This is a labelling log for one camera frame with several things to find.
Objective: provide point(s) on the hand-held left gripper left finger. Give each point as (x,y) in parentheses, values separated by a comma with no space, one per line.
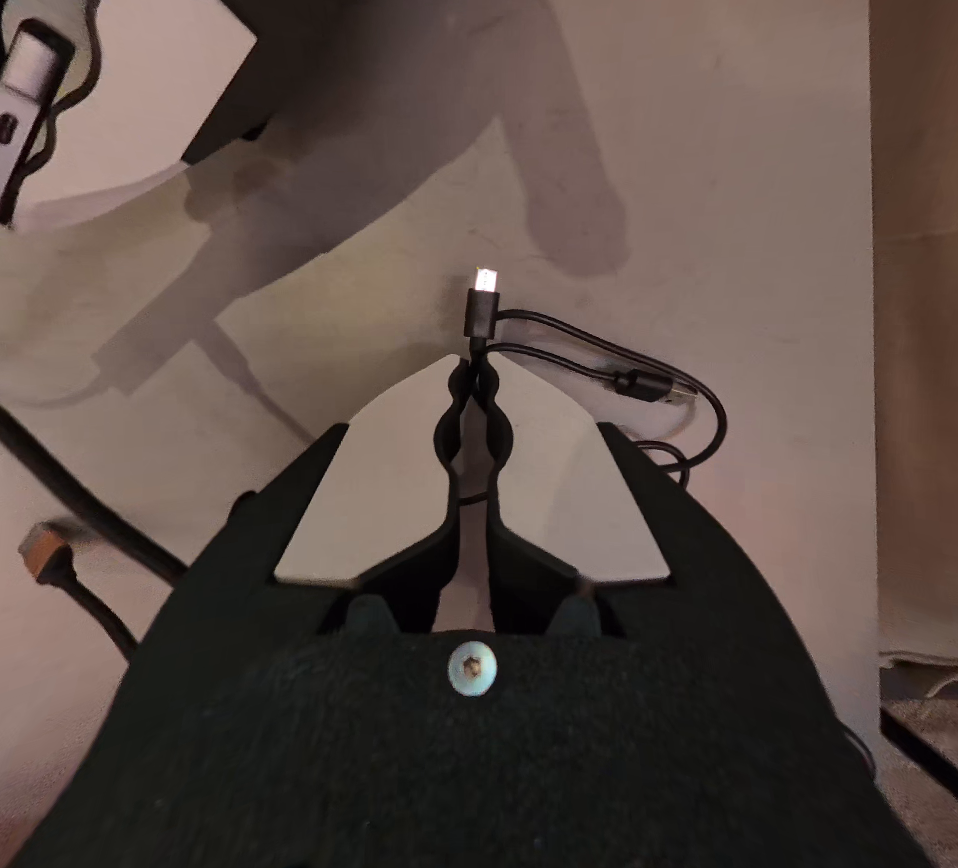
(359,494)

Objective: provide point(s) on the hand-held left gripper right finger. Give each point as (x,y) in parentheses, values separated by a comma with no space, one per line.
(576,501)

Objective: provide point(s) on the dark grey usb hub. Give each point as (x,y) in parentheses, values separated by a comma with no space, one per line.
(30,90)

